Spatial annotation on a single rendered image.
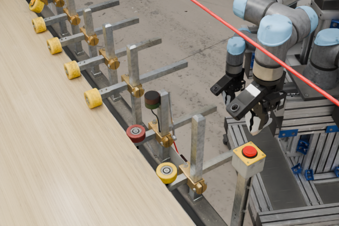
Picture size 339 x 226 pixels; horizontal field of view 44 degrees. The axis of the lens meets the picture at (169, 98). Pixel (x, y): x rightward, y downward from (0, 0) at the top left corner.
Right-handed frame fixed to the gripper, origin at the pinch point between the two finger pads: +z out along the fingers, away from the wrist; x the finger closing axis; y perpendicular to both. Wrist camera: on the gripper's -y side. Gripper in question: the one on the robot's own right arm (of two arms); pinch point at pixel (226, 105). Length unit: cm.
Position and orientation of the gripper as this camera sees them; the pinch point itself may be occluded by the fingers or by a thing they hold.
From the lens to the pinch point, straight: 203.2
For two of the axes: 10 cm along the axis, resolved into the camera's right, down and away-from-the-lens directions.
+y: 8.5, -3.5, 3.9
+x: -5.2, -5.5, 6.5
